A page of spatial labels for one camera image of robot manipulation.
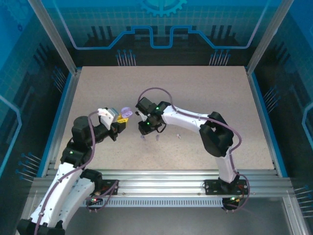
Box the purple earbud charging case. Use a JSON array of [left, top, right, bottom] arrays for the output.
[[121, 105, 133, 118]]

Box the blue table edge strip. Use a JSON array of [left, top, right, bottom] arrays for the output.
[[36, 72, 74, 177], [249, 72, 289, 177]]

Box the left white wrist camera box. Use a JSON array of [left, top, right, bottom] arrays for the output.
[[97, 106, 120, 131]]

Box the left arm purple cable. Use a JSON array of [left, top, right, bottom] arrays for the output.
[[34, 110, 101, 235]]

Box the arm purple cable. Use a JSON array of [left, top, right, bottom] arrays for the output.
[[137, 87, 244, 176], [34, 110, 101, 235]]

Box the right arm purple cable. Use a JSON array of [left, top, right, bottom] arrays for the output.
[[137, 87, 244, 176]]

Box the aluminium side rail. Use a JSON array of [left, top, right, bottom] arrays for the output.
[[245, 68, 282, 177], [45, 70, 83, 177]]

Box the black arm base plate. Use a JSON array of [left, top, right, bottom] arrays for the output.
[[91, 180, 120, 196], [203, 179, 249, 196]]

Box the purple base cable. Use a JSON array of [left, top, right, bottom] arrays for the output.
[[86, 180, 118, 214], [224, 172, 250, 214]]

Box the aluminium mounting rail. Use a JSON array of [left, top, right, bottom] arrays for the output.
[[31, 168, 291, 196]]

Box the slotted grey cable duct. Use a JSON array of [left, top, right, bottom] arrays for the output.
[[82, 198, 224, 208]]

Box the aluminium frame post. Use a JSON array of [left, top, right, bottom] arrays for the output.
[[26, 0, 83, 75], [245, 0, 296, 75]]

